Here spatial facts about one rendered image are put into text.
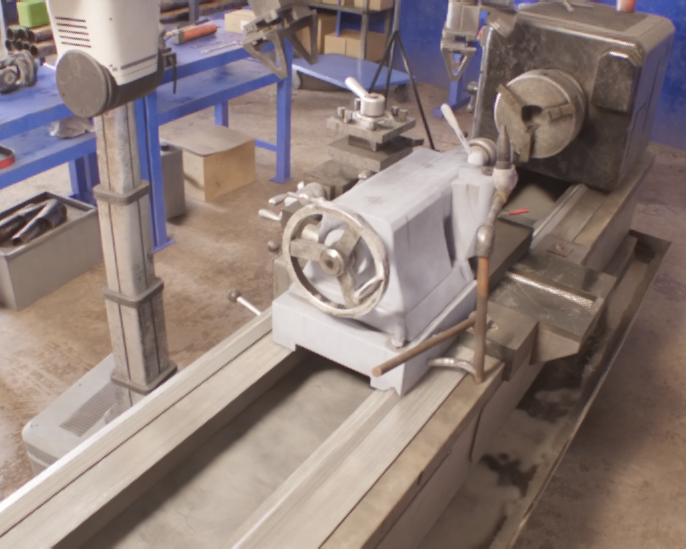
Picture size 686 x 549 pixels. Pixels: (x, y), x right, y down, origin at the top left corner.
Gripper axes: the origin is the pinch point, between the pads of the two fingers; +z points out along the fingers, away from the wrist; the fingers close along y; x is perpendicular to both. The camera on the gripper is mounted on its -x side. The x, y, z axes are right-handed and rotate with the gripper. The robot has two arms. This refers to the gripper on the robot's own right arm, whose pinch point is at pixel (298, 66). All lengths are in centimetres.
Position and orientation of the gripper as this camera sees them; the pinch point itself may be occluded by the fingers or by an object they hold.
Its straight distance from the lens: 117.2
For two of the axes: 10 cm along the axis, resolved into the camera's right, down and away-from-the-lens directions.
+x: -8.0, 1.9, 5.6
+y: 4.3, -4.7, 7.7
